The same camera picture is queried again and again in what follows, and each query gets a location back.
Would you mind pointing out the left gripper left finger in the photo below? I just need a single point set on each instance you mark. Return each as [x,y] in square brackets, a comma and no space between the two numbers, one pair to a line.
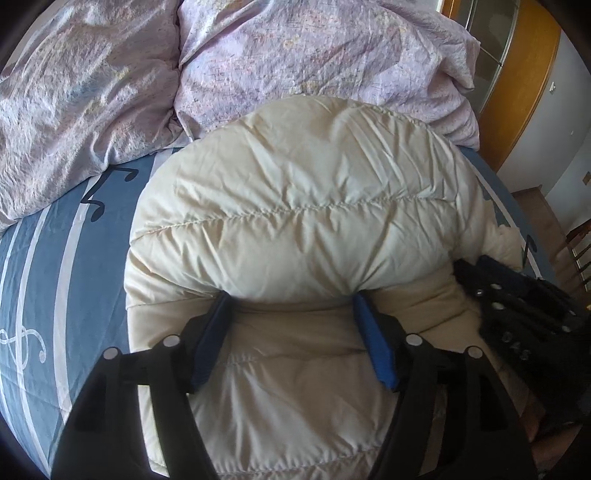
[103,436]

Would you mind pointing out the wooden door frame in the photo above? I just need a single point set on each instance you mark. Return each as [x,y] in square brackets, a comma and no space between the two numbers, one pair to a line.
[519,42]

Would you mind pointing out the blue striped bed sheet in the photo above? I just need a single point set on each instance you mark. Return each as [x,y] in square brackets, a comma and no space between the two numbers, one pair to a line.
[63,300]

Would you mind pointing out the dark wooden chair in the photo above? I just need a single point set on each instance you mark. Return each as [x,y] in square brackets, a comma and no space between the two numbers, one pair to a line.
[572,262]

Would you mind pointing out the beige quilted down jacket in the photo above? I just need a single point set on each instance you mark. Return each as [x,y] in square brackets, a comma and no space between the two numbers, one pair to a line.
[291,210]

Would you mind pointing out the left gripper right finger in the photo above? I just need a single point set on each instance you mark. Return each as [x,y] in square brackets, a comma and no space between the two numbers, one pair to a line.
[454,418]

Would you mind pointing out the pink floral duvet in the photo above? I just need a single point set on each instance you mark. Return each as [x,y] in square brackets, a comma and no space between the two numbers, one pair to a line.
[102,83]

